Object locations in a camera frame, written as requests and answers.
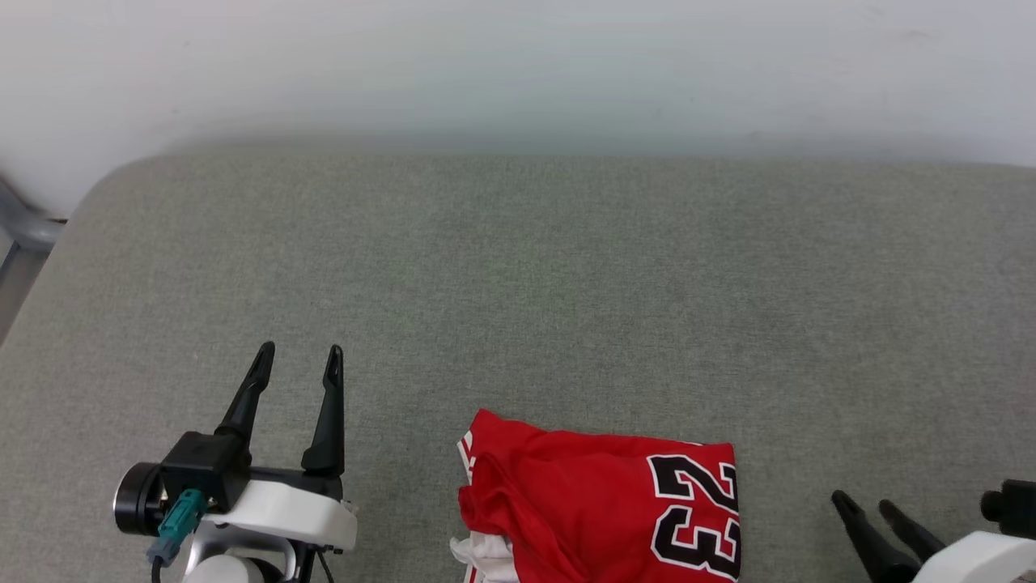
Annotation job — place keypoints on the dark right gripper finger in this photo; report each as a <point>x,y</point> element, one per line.
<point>914,536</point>
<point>878,559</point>

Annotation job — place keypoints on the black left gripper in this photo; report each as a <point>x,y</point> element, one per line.
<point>210,465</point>

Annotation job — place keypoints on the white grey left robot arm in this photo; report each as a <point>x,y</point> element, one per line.
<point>227,571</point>

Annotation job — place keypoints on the red basketball jersey number 23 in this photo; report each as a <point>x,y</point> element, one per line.
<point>583,502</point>

